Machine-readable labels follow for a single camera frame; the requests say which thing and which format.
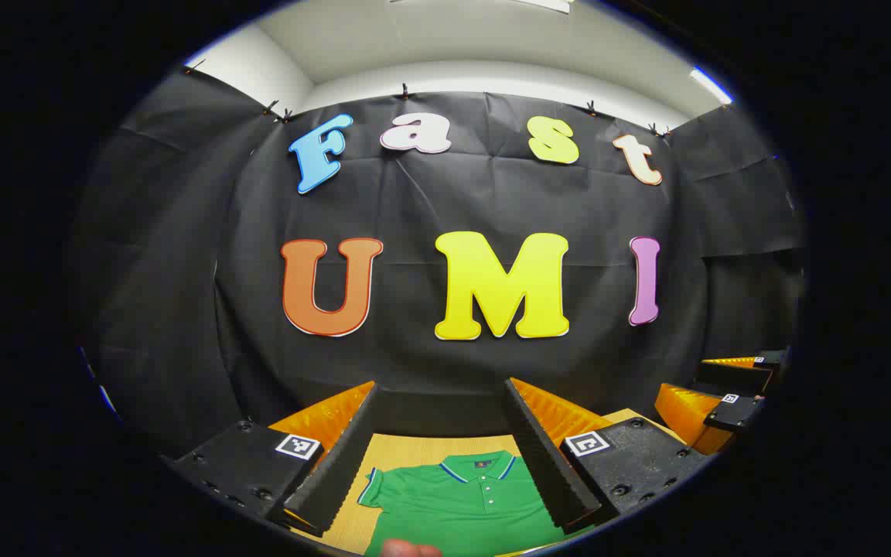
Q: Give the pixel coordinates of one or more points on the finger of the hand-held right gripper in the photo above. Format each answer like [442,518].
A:
[732,377]
[735,414]

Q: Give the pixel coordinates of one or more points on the ceiling light panel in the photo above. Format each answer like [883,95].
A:
[712,85]

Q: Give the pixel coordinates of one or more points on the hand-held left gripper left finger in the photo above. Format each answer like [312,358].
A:
[337,464]

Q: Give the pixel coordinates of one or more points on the black backdrop cloth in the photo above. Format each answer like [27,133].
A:
[414,371]

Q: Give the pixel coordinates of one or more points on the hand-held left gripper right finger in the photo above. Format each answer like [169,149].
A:
[546,464]

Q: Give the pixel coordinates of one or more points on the green T-shirt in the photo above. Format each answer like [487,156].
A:
[461,510]

